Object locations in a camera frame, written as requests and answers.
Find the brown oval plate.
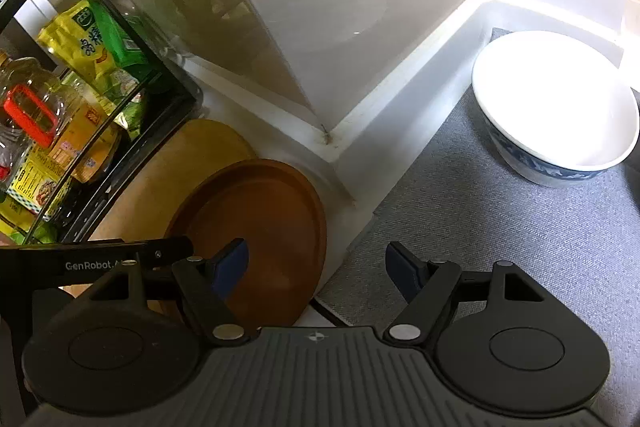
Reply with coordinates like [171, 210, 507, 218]
[164, 159, 328, 329]

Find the yellow green snack packet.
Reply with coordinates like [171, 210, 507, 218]
[37, 0, 151, 94]

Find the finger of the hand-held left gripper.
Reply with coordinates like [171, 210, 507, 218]
[144, 236, 194, 266]

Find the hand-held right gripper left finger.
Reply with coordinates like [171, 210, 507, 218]
[87, 237, 251, 341]

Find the black metal storage rack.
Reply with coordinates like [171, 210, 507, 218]
[0, 0, 204, 249]

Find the grey table mat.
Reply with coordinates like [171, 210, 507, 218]
[314, 27, 640, 427]

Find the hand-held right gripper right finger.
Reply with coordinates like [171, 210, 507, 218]
[385, 241, 546, 341]

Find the wooden cutting board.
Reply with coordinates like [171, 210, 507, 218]
[84, 119, 259, 303]

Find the yellow labelled packet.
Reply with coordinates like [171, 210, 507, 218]
[9, 99, 122, 214]

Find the oil bottle with red handle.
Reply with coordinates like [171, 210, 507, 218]
[0, 55, 77, 188]

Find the white bowl with blue pattern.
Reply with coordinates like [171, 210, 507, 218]
[472, 30, 640, 188]

